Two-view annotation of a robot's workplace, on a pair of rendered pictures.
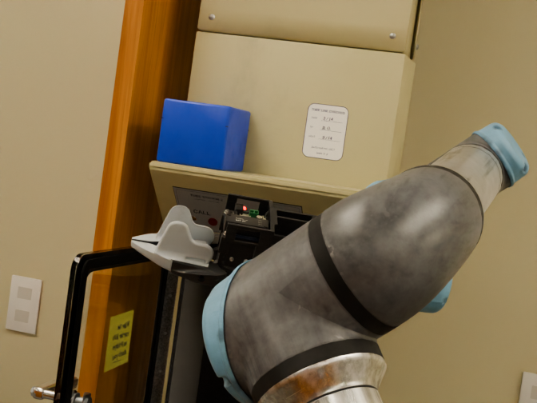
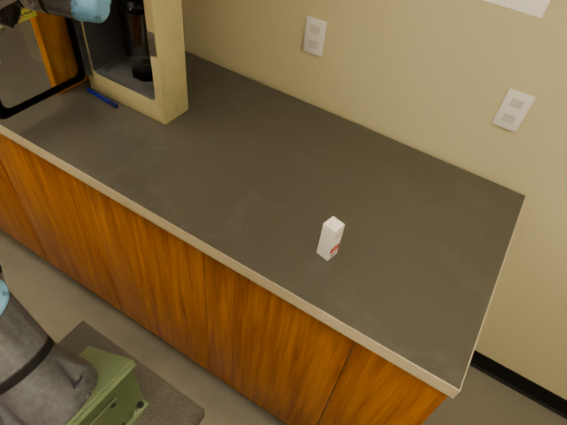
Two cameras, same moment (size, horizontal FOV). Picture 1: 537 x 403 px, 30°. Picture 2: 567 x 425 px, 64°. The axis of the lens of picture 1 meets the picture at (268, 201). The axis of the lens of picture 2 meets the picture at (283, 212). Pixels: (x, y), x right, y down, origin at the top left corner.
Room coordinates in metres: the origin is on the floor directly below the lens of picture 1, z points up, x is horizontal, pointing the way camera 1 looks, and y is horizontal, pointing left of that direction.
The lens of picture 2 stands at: (0.40, -0.76, 1.82)
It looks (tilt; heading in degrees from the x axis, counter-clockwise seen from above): 47 degrees down; 10
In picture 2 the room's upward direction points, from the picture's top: 8 degrees clockwise
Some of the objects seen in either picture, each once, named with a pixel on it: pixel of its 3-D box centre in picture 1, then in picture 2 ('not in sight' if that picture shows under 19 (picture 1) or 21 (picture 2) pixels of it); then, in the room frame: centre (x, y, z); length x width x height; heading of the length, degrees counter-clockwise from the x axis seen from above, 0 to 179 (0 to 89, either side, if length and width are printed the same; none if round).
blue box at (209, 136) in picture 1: (204, 135); not in sight; (1.45, 0.10, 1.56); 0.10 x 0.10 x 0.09; 74
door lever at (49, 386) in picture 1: (64, 389); not in sight; (1.30, 0.23, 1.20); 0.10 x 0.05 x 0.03; 164
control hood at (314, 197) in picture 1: (263, 211); not in sight; (1.42, 0.01, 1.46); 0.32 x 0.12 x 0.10; 74
